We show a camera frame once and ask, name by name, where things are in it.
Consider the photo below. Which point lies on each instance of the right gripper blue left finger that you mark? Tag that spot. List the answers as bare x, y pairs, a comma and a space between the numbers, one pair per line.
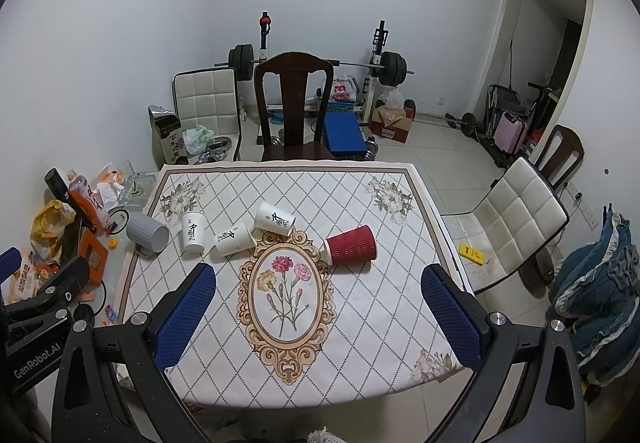
179, 312

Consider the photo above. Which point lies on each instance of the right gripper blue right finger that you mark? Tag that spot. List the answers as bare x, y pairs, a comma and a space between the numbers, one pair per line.
462, 319

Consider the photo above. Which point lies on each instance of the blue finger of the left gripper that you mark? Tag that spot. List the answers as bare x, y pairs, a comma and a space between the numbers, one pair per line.
10, 262

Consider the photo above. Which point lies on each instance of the white paper cup left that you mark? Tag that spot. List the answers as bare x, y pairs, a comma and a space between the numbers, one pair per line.
193, 225

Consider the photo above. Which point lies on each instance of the white paper cup middle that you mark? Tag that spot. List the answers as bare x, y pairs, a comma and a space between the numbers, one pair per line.
235, 239

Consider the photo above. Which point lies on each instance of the colourful snack bag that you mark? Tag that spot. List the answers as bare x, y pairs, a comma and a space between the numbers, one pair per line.
25, 282

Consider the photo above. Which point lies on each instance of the yellow plastic bag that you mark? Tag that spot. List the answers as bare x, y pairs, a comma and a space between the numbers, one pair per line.
48, 229

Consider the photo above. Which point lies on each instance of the yellow object on chair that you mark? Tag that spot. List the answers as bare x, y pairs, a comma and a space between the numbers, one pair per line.
467, 252

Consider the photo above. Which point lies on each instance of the blue red small bottle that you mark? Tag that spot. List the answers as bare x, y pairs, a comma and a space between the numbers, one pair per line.
111, 314

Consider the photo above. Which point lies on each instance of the grey ribbed mug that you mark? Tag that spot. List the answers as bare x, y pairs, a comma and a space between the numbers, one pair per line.
147, 233

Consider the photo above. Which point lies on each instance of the orange gift box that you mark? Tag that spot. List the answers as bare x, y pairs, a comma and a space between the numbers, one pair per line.
93, 251

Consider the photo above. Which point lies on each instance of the orange white snack package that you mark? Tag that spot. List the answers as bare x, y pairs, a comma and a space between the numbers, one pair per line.
89, 201

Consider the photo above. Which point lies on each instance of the white padded chair right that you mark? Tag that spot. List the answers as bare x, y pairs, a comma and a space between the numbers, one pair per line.
518, 217

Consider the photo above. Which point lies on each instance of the white padded chair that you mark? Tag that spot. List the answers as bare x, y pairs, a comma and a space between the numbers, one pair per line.
210, 97
518, 217

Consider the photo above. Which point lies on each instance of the floral diamond pattern tablecloth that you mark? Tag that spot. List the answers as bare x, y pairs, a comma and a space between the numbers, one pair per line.
285, 328

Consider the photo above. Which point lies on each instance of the blue denim clothes pile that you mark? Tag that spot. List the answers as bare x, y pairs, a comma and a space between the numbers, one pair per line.
595, 294

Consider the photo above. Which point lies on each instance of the silver black carton box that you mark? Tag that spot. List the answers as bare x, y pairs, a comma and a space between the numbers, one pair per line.
167, 141

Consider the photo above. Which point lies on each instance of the pink suitcase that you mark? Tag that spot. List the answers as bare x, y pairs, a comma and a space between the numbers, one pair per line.
509, 133

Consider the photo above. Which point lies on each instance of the small dumbbell on floor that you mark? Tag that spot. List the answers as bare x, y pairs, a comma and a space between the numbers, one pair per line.
466, 124

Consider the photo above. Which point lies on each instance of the dark wooden chair by door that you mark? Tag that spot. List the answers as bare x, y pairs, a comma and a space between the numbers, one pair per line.
560, 156

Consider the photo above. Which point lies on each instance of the cardboard box on floor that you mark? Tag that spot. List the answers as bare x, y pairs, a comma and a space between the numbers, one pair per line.
393, 124

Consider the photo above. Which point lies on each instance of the white padded chair back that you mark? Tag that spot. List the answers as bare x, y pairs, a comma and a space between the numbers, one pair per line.
210, 97

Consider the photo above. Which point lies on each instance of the blue weight bench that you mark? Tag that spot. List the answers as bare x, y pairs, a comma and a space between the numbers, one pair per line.
343, 136

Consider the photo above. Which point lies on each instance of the barbell with black plates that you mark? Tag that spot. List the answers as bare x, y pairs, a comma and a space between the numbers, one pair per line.
391, 70

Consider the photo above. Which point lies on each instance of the red white plastic bag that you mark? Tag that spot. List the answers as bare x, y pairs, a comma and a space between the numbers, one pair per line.
344, 89

